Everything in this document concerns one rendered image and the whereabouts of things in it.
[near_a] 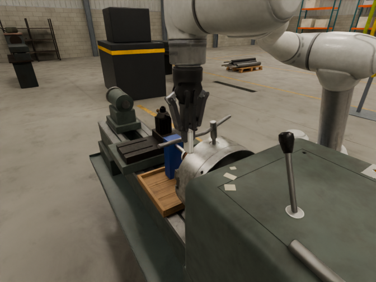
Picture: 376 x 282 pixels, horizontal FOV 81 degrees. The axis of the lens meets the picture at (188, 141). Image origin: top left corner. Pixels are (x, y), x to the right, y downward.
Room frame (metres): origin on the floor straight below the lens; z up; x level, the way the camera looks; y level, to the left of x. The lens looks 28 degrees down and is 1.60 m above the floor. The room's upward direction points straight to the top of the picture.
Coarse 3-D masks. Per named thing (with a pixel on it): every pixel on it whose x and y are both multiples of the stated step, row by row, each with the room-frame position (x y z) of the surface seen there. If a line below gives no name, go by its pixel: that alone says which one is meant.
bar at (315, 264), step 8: (296, 240) 0.25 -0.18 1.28; (288, 248) 0.25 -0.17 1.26; (296, 248) 0.24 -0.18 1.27; (304, 248) 0.24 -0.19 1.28; (296, 256) 0.23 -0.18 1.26; (304, 256) 0.22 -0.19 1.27; (312, 256) 0.22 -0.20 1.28; (304, 264) 0.22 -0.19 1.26; (312, 264) 0.21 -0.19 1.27; (320, 264) 0.21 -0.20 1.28; (320, 272) 0.20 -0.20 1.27; (328, 272) 0.20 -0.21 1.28; (328, 280) 0.19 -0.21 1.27; (336, 280) 0.19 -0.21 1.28
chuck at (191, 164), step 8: (200, 144) 0.68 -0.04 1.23; (208, 144) 0.67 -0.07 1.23; (224, 144) 0.66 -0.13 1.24; (232, 144) 0.67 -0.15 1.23; (240, 144) 0.71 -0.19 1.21; (200, 152) 0.64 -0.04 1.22; (208, 152) 0.63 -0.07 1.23; (216, 152) 0.62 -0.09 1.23; (184, 160) 0.65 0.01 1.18; (192, 160) 0.63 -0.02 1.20; (200, 160) 0.61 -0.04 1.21; (184, 168) 0.62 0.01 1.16; (192, 168) 0.60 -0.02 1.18; (176, 176) 0.63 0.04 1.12; (184, 176) 0.60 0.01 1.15; (192, 176) 0.58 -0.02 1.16; (184, 184) 0.59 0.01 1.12; (176, 192) 0.63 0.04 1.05; (184, 192) 0.58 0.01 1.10; (184, 200) 0.58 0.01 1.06
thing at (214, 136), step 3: (213, 120) 0.68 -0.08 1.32; (210, 123) 0.66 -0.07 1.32; (213, 123) 0.66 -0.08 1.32; (216, 123) 0.66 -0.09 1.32; (210, 126) 0.66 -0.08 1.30; (213, 126) 0.66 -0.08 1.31; (216, 126) 0.66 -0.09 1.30; (213, 129) 0.66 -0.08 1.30; (216, 129) 0.66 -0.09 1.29; (210, 132) 0.67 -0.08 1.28; (213, 132) 0.66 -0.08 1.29; (216, 132) 0.66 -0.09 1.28; (210, 135) 0.67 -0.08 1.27; (213, 135) 0.66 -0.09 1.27; (216, 135) 0.66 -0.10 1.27; (213, 138) 0.66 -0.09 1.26; (216, 138) 0.67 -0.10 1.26; (213, 141) 0.67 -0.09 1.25; (213, 144) 0.67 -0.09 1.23
